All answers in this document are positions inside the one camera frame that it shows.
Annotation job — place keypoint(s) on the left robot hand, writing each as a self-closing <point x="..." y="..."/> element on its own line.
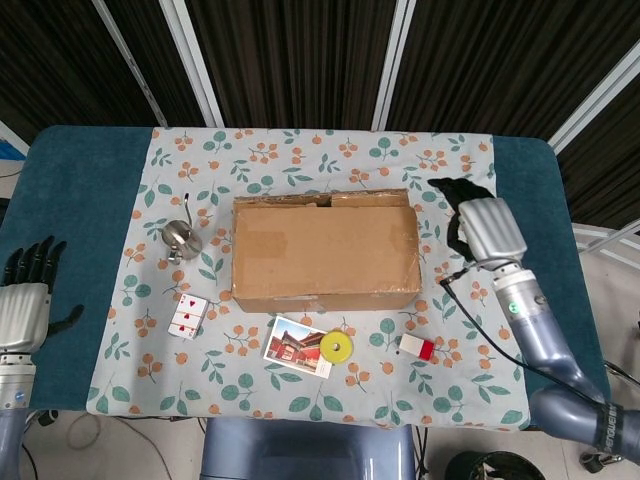
<point x="22" y="315"/>

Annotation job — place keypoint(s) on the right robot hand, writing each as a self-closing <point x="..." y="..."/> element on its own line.
<point x="492" y="230"/>

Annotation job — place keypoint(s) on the brown cardboard shipping box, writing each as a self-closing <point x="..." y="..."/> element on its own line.
<point x="325" y="250"/>

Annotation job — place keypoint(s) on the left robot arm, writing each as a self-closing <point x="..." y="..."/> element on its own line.
<point x="15" y="390"/>

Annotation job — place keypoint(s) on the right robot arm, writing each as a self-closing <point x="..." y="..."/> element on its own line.
<point x="550" y="345"/>

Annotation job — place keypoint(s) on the teal table cover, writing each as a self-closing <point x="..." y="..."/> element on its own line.
<point x="75" y="200"/>

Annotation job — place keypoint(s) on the white and red block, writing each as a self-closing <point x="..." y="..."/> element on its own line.
<point x="412" y="345"/>

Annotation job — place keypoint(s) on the banded deck of playing cards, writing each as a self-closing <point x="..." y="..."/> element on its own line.
<point x="187" y="317"/>

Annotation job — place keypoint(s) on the white board with blue patch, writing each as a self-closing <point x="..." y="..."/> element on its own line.
<point x="10" y="147"/>

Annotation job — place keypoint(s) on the floral leaf print tablecloth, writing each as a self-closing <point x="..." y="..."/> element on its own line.
<point x="325" y="160"/>

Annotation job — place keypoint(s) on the palace photo postcard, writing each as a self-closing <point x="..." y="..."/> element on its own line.
<point x="290" y="345"/>

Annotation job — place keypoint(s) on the black round bin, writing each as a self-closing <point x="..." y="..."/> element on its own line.
<point x="490" y="467"/>

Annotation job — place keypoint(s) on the dark pleated curtain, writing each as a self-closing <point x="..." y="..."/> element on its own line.
<point x="300" y="50"/>

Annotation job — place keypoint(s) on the blue-grey robot torso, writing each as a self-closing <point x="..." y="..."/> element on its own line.
<point x="300" y="450"/>

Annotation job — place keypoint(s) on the white metal frame rail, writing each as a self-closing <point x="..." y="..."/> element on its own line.
<point x="605" y="240"/>

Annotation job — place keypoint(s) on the slanted white frame post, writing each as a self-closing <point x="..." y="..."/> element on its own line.
<point x="595" y="102"/>

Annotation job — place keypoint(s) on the white double frame post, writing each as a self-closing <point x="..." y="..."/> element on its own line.
<point x="394" y="65"/>

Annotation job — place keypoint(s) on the thin white frame post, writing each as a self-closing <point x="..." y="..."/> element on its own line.
<point x="130" y="60"/>

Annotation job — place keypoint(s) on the wide white frame post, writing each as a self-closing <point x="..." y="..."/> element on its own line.
<point x="192" y="60"/>

